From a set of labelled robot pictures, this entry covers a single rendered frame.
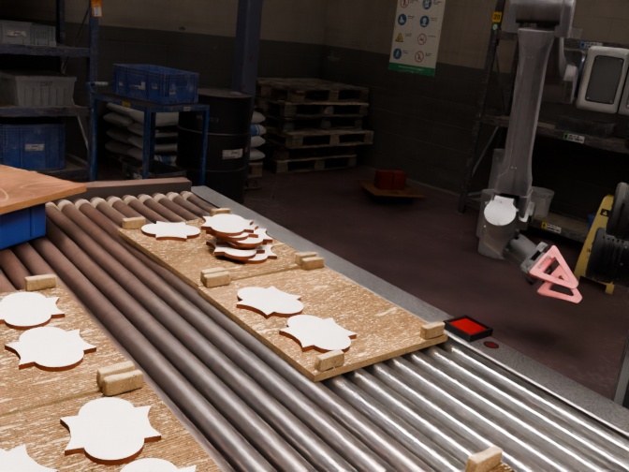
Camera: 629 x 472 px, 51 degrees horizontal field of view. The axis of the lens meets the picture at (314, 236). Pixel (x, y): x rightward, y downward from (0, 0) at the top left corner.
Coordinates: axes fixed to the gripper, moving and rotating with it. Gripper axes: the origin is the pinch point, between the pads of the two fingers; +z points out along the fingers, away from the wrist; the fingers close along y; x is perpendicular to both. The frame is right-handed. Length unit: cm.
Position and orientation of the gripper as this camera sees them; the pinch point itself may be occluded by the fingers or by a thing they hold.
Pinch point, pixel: (574, 290)
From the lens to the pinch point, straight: 130.5
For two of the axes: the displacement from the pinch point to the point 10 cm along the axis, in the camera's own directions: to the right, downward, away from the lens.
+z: 6.3, 5.6, -5.3
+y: -4.1, -3.4, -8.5
